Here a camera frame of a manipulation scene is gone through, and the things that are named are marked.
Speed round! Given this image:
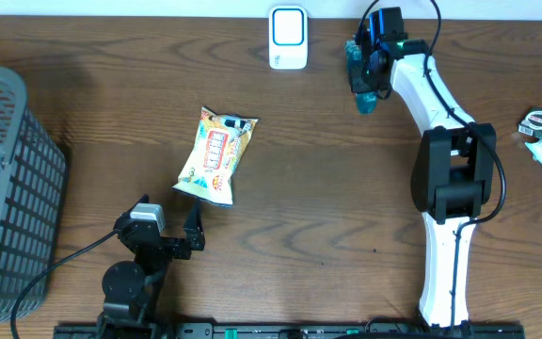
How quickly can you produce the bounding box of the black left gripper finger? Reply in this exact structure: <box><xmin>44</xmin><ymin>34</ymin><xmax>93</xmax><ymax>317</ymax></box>
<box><xmin>183</xmin><ymin>200</ymin><xmax>205</xmax><ymax>251</ymax></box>
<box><xmin>129</xmin><ymin>194</ymin><xmax>150</xmax><ymax>211</ymax></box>

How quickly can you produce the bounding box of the teal mouthwash bottle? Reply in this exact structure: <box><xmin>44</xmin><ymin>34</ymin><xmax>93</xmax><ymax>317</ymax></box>
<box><xmin>343</xmin><ymin>40</ymin><xmax>377</xmax><ymax>115</ymax></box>

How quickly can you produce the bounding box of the yellow snack bag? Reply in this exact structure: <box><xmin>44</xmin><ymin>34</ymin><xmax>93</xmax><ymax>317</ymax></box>
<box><xmin>173</xmin><ymin>106</ymin><xmax>259</xmax><ymax>206</ymax></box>

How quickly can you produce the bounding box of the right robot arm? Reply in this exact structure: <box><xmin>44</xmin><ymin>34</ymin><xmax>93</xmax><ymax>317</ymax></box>
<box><xmin>343</xmin><ymin>7</ymin><xmax>506</xmax><ymax>331</ymax></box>

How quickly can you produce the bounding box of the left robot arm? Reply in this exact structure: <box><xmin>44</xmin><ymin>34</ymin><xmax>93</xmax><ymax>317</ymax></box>
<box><xmin>96</xmin><ymin>195</ymin><xmax>205</xmax><ymax>338</ymax></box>

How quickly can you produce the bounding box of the white barcode scanner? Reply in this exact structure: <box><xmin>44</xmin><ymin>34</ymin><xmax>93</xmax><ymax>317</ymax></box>
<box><xmin>268</xmin><ymin>5</ymin><xmax>309</xmax><ymax>70</ymax></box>

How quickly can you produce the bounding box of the grey plastic mesh basket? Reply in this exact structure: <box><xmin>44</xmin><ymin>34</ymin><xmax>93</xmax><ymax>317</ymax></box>
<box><xmin>0</xmin><ymin>67</ymin><xmax>68</xmax><ymax>323</ymax></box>

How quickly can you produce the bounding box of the black right camera cable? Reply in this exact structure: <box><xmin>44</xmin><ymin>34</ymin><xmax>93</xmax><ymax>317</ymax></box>
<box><xmin>355</xmin><ymin>0</ymin><xmax>507</xmax><ymax>330</ymax></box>

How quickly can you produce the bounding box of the black camera cable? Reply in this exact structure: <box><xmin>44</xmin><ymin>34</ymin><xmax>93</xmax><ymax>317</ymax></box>
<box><xmin>9</xmin><ymin>229</ymin><xmax>120</xmax><ymax>339</ymax></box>
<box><xmin>355</xmin><ymin>0</ymin><xmax>507</xmax><ymax>330</ymax></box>

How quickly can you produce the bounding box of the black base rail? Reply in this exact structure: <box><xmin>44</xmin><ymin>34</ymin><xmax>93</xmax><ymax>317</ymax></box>
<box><xmin>53</xmin><ymin>320</ymin><xmax>526</xmax><ymax>339</ymax></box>

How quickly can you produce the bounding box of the black left camera cable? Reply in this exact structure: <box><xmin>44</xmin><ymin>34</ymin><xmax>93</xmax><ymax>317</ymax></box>
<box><xmin>9</xmin><ymin>229</ymin><xmax>120</xmax><ymax>339</ymax></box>

